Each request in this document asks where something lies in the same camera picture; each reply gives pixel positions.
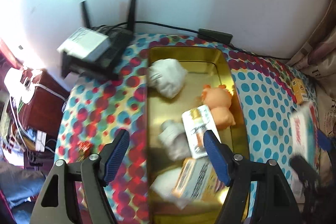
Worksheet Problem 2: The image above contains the yellow medicine box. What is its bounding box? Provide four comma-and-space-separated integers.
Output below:
172, 157, 225, 202
291, 78, 309, 105

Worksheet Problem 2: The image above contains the black wifi router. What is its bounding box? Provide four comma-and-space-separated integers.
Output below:
58, 0, 137, 81

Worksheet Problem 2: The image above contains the small tube blister pack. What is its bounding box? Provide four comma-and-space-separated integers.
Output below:
182, 105, 221, 159

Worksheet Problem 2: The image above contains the white power strip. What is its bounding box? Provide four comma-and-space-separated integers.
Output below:
4, 68, 43, 104

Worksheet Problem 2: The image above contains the white sock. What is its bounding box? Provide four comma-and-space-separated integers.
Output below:
158, 120, 191, 161
147, 59, 187, 99

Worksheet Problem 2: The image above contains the gold rectangular tin tray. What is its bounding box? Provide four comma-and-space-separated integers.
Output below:
147, 46, 249, 223

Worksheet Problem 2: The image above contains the yellow red candy sachet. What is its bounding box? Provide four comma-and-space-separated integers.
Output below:
76, 141, 93, 162

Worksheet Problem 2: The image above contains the white box on router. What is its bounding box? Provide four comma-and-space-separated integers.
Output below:
57, 27, 110, 61

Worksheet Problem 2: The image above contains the orange rubber dinosaur toy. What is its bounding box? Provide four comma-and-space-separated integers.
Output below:
201, 85, 236, 130

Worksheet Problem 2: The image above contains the black cable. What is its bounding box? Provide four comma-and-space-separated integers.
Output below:
92, 20, 292, 60

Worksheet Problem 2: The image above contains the black power adapter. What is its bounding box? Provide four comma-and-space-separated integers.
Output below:
197, 28, 233, 45

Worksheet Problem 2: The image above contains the teal red toothpaste box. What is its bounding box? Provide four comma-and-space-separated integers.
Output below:
289, 101, 317, 165

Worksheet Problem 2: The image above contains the beige leaf print pillow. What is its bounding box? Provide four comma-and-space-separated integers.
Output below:
287, 0, 336, 136

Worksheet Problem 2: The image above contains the polka dot table cloth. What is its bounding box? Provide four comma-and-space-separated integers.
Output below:
53, 32, 320, 224

